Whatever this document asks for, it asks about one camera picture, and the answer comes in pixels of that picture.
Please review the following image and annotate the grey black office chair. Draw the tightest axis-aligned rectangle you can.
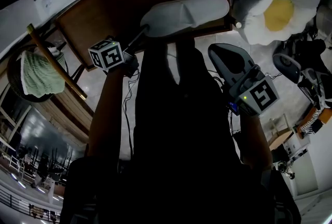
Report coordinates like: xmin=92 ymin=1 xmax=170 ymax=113
xmin=271 ymin=38 xmax=332 ymax=115

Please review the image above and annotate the person's left forearm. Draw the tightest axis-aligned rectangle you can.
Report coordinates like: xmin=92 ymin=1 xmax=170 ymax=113
xmin=87 ymin=67 xmax=139 ymax=160

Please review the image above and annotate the metal railing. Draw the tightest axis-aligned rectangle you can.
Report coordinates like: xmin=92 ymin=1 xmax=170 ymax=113
xmin=0 ymin=186 xmax=61 ymax=224

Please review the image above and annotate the person's right forearm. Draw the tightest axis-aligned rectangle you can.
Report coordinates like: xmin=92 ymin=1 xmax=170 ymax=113
xmin=239 ymin=113 xmax=273 ymax=171

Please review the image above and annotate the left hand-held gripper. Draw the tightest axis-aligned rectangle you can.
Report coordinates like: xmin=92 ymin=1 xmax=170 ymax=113
xmin=88 ymin=25 xmax=150 ymax=77

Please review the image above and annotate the black cable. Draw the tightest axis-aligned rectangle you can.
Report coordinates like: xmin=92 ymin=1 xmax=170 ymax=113
xmin=121 ymin=69 xmax=141 ymax=160

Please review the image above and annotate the brown wooden table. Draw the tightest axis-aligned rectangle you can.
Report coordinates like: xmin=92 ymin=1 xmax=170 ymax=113
xmin=55 ymin=0 xmax=233 ymax=72

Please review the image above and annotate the white slipper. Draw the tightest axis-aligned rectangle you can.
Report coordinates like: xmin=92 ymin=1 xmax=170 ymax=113
xmin=140 ymin=0 xmax=230 ymax=38

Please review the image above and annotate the white cabinet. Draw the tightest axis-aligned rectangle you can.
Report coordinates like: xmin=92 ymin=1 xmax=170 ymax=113
xmin=282 ymin=134 xmax=320 ymax=195

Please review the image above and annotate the wooden plank bench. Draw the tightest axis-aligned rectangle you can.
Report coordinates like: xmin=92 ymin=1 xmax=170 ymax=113
xmin=33 ymin=85 xmax=94 ymax=146

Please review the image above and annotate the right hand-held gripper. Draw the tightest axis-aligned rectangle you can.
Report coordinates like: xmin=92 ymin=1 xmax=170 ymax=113
xmin=227 ymin=64 xmax=280 ymax=117

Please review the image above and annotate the green knitted cloth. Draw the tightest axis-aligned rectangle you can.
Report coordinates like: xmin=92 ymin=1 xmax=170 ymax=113
xmin=20 ymin=46 xmax=67 ymax=96

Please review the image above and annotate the black white striped cloth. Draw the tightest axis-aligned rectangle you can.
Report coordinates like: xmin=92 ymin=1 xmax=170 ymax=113
xmin=297 ymin=105 xmax=326 ymax=138

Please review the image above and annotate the brass-tipped wooden rod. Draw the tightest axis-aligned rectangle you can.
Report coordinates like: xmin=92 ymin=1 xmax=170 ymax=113
xmin=26 ymin=23 xmax=88 ymax=101

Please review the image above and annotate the person's dark clothing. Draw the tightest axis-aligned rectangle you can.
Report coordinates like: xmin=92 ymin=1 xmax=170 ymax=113
xmin=59 ymin=36 xmax=302 ymax=224

